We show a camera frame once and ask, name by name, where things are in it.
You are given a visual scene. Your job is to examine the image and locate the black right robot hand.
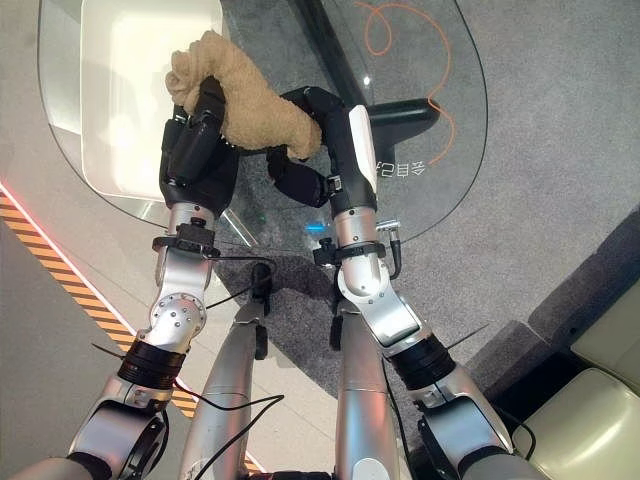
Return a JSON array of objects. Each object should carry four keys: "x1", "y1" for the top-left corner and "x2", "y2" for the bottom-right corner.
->
[{"x1": 266, "y1": 86, "x2": 381, "y2": 214}]

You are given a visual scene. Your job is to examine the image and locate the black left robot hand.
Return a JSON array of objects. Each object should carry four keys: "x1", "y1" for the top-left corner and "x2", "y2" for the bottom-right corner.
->
[{"x1": 159, "y1": 77, "x2": 241, "y2": 212}]

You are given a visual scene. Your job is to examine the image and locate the beige fluffy cloth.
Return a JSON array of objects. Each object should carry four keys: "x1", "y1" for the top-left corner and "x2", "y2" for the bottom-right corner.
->
[{"x1": 164, "y1": 29, "x2": 324, "y2": 162}]

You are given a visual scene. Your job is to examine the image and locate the white rounded basket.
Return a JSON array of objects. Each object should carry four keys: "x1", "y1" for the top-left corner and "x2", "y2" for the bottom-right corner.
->
[{"x1": 79, "y1": 0, "x2": 226, "y2": 202}]

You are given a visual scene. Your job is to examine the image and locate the black table base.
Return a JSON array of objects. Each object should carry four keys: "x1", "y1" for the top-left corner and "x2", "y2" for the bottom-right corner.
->
[{"x1": 293, "y1": 0, "x2": 441, "y2": 151}]

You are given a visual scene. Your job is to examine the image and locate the orange line decal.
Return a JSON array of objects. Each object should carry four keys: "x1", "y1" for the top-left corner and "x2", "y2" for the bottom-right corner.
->
[{"x1": 355, "y1": 0, "x2": 459, "y2": 166}]

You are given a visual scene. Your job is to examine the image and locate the dark left robot foot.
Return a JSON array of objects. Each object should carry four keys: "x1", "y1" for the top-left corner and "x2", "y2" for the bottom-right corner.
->
[{"x1": 248, "y1": 262, "x2": 275, "y2": 317}]

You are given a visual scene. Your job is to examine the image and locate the grey carpet rug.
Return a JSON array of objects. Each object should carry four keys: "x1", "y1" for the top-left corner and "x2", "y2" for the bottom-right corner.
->
[{"x1": 214, "y1": 0, "x2": 640, "y2": 451}]

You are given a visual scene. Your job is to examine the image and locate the silver left robot leg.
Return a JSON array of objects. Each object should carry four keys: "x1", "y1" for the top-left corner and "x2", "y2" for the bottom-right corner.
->
[{"x1": 178, "y1": 299, "x2": 267, "y2": 480}]

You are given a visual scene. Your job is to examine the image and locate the silver robot leg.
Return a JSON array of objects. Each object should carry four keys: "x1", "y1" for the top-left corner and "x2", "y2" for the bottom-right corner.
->
[
  {"x1": 333, "y1": 305, "x2": 402, "y2": 480},
  {"x1": 178, "y1": 299, "x2": 267, "y2": 480}
]

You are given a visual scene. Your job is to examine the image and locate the silver right robot leg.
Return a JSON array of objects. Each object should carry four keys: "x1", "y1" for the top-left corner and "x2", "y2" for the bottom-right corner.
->
[{"x1": 333, "y1": 305, "x2": 402, "y2": 480}]

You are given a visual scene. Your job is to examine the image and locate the small cream seat cushion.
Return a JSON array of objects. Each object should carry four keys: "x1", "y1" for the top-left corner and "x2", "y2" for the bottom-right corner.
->
[{"x1": 569, "y1": 294, "x2": 640, "y2": 381}]

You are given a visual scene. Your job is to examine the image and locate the large cream seat cushion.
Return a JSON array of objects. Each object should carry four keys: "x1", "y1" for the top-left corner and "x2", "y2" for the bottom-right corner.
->
[{"x1": 510, "y1": 367, "x2": 640, "y2": 480}]

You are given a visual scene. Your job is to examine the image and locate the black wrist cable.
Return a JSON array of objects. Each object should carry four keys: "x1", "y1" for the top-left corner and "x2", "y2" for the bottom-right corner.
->
[{"x1": 377, "y1": 219, "x2": 404, "y2": 279}]

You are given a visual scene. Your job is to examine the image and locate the thin black cable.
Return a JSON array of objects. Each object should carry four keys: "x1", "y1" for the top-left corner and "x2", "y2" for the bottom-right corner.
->
[{"x1": 172, "y1": 254, "x2": 286, "y2": 414}]

